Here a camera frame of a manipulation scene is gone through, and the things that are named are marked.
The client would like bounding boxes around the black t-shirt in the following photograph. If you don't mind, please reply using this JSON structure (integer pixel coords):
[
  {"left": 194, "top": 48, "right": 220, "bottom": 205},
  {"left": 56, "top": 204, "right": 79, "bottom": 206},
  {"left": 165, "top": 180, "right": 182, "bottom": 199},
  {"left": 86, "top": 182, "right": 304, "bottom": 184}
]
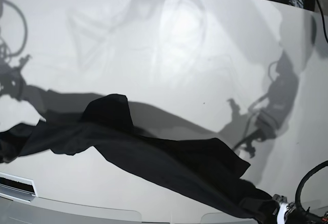
[{"left": 1, "top": 94, "right": 277, "bottom": 223}]

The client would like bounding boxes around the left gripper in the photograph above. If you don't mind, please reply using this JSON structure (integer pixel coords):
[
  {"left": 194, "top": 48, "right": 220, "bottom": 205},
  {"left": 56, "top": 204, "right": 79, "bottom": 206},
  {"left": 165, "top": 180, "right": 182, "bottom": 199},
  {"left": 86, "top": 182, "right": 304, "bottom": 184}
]
[{"left": 272, "top": 194, "right": 299, "bottom": 224}]

